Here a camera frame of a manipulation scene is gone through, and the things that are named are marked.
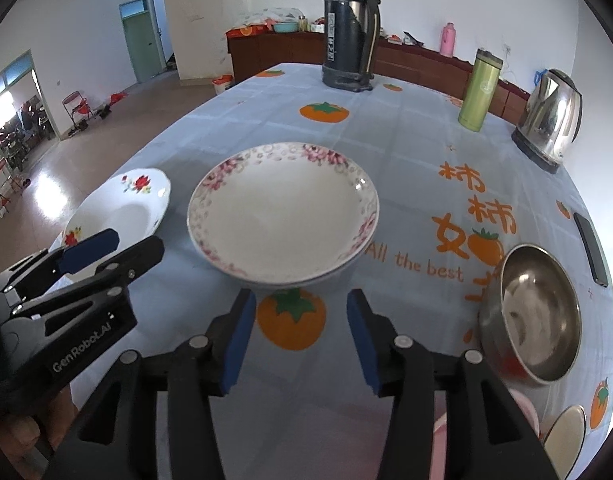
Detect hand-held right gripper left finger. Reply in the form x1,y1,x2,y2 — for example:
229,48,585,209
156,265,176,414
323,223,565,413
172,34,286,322
46,289,258,480

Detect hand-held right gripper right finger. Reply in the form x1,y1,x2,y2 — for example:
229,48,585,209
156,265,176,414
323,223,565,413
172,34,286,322
347,288,560,480

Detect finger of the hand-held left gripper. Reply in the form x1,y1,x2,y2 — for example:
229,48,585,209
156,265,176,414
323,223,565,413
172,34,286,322
16,236,166,313
6,229,120,301

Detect white plate red roses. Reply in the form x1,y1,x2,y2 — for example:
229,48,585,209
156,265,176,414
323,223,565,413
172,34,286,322
47,167,171,261

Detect pink floral plate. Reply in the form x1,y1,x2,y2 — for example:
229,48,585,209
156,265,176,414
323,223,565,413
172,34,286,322
186,143,381,285

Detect large stainless steel bowl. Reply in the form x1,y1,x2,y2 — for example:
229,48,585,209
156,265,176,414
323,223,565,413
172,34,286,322
477,243,583,387

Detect pink plastic bowl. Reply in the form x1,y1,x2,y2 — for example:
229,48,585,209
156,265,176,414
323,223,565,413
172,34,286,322
431,389,541,480

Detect small white bowl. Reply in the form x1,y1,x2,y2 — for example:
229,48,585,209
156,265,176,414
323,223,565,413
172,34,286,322
541,404,587,466

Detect person's left hand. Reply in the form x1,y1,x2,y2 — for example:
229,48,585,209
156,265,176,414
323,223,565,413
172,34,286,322
0,385,80,463

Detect red folding chair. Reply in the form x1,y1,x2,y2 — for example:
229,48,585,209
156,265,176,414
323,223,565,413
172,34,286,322
62,91,90,131

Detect light blue persimmon tablecloth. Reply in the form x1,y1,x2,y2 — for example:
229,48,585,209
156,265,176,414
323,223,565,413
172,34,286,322
69,62,612,480

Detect green door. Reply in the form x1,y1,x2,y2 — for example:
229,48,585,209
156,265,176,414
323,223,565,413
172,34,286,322
120,0,162,83

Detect black smartphone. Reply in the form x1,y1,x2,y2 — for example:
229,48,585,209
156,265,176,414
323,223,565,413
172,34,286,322
573,212,609,288

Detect brown wooden sideboard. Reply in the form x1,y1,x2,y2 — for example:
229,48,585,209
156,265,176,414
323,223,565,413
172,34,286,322
226,30,532,123

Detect green tumbler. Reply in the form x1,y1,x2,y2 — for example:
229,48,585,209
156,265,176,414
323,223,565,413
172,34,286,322
457,48,504,133

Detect mesh food cover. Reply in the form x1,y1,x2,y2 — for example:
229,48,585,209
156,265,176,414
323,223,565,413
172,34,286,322
241,6,307,26

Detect stainless steel electric kettle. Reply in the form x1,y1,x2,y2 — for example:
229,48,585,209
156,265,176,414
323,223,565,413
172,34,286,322
511,68,583,175

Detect large dark thermos jug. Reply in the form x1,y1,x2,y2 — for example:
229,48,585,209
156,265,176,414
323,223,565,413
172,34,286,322
321,0,382,93

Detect pink thermos flask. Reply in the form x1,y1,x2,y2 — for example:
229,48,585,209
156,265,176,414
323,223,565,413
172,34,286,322
439,22,456,57

